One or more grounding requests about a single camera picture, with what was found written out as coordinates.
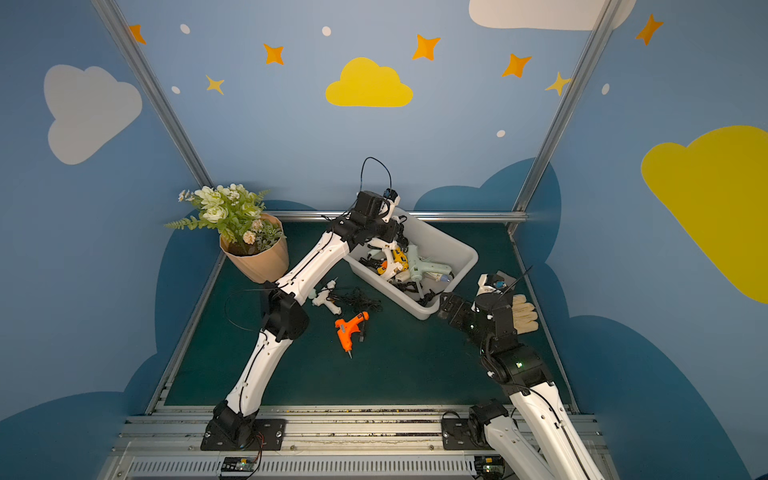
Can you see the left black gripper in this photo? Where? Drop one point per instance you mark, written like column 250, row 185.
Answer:
column 384, row 241

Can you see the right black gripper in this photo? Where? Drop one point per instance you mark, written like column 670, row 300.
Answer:
column 452, row 307

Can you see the yellow glue gun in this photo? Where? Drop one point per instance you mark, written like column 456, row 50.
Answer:
column 399, row 256

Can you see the large mint glue gun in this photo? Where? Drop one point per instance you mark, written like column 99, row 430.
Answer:
column 419, row 267

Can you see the small white orange glue gun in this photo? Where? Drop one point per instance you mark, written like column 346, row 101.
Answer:
column 392, row 266

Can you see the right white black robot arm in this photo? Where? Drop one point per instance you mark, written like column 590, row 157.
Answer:
column 559, row 452

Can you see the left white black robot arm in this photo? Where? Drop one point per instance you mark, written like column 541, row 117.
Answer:
column 283, row 321

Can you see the white plastic storage box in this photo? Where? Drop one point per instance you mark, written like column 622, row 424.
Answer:
column 433, row 245

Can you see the beige work glove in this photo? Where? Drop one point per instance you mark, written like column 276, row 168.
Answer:
column 525, row 316

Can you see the artificial flower plant in pot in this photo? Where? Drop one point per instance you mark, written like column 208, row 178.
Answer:
column 253, row 240

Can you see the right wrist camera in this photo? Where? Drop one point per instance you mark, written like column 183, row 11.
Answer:
column 494, row 283

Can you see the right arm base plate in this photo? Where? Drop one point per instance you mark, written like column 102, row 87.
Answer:
column 457, row 434

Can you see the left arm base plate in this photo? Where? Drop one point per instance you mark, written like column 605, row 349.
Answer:
column 244, row 435

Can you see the aluminium front rail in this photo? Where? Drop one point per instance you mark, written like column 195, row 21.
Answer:
column 322, row 442

